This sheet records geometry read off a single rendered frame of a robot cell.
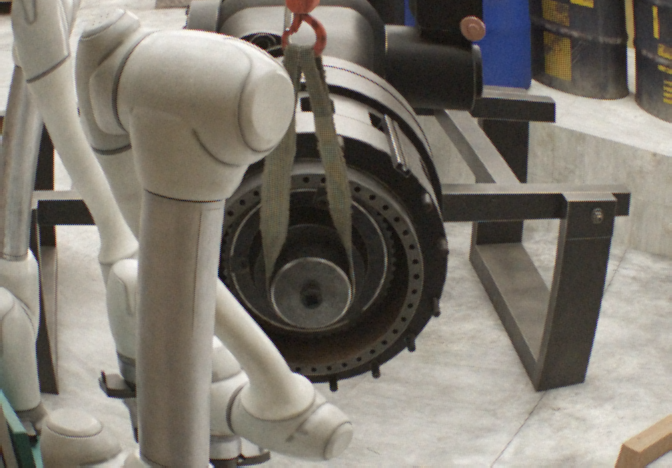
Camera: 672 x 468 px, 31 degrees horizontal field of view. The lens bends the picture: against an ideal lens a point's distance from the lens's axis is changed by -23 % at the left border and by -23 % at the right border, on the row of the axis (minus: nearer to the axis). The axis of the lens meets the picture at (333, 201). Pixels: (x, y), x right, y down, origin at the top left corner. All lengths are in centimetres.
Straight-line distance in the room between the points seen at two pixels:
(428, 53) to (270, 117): 260
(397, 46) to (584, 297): 93
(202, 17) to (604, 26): 226
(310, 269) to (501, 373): 170
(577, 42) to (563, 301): 196
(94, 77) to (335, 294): 116
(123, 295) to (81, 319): 231
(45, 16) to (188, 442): 76
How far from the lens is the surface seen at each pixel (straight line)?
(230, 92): 151
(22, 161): 232
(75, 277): 485
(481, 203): 390
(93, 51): 164
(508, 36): 551
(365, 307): 286
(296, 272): 267
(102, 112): 165
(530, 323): 445
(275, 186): 264
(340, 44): 363
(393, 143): 276
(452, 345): 448
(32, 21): 208
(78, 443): 181
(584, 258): 399
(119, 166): 174
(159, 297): 161
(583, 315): 408
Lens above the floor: 192
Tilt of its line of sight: 20 degrees down
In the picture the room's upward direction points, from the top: 2 degrees clockwise
